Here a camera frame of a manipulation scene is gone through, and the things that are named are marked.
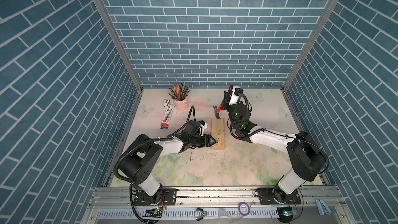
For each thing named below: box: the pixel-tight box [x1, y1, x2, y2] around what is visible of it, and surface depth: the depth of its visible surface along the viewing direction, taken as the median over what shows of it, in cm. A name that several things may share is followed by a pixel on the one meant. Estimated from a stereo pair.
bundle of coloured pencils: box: [167, 82, 191, 102], surface depth 104 cm
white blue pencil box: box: [160, 104, 176, 130], surface depth 104 cm
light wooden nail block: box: [210, 117, 225, 150], surface depth 93 cm
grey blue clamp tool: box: [315, 199, 332, 216], surface depth 71 cm
